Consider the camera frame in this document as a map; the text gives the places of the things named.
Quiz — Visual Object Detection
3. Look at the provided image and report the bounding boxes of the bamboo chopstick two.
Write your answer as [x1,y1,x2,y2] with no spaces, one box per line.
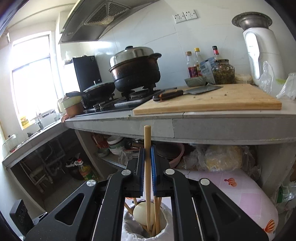
[152,196,160,236]

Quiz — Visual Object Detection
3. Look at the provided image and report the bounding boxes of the bamboo chopstick four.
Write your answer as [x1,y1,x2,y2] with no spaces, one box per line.
[144,125,152,231]

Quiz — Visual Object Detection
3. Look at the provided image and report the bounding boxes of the bamboo chopstick one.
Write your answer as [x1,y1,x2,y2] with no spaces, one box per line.
[125,202,133,215]

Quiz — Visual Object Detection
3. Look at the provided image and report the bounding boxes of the kitchen cleaver knife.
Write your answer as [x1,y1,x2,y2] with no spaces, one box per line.
[152,85,222,102]

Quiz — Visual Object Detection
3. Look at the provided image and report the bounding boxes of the pink plastic basin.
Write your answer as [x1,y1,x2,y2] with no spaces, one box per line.
[156,143,185,168]

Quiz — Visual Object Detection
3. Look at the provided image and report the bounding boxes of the stack of bowls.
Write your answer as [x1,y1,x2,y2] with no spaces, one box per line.
[107,136,126,156]

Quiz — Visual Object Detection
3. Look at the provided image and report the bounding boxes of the white plastic bag liner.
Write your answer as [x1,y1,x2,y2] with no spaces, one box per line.
[122,202,174,241]

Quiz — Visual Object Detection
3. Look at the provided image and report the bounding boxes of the cooking oil bottle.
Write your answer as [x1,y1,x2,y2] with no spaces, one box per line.
[74,159,99,181]

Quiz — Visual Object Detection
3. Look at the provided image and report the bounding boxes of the bag of yellow food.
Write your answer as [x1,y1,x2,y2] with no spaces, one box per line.
[178,145,256,172]

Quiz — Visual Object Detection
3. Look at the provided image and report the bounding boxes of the black gas stove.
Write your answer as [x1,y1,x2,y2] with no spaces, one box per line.
[83,89,164,114]

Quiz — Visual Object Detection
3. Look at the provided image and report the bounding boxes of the black frying pan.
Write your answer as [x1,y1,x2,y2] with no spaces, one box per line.
[66,82,115,99]

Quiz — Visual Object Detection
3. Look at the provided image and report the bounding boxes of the small grey dish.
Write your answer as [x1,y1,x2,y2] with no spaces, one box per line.
[185,76,207,87]

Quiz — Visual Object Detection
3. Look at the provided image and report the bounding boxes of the large black stock pot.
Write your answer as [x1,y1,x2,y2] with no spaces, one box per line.
[109,46,162,93]

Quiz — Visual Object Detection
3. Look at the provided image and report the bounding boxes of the sauce bottle brown cap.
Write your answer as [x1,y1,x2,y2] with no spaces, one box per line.
[186,51,198,78]

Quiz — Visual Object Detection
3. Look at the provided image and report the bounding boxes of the sauce bottle yellow cap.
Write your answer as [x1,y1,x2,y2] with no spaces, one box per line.
[194,48,203,76]

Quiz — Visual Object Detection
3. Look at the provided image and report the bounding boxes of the white plastic bags on floor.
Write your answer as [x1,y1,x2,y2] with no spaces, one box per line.
[275,181,295,214]

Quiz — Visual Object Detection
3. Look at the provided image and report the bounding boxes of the glass pickle jar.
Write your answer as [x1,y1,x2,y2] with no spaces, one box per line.
[212,59,235,84]

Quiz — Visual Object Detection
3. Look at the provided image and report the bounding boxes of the wooden cutting board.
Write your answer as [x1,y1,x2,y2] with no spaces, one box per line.
[132,84,282,115]

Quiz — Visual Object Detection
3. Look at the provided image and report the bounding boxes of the range hood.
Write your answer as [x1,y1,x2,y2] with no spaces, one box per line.
[59,0,155,44]

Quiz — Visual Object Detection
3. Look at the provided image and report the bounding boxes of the white electric kettle appliance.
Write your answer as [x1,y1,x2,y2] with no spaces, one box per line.
[232,11,285,85]

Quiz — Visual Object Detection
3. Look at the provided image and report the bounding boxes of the wall power socket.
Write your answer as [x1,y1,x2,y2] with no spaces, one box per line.
[173,9,198,24]

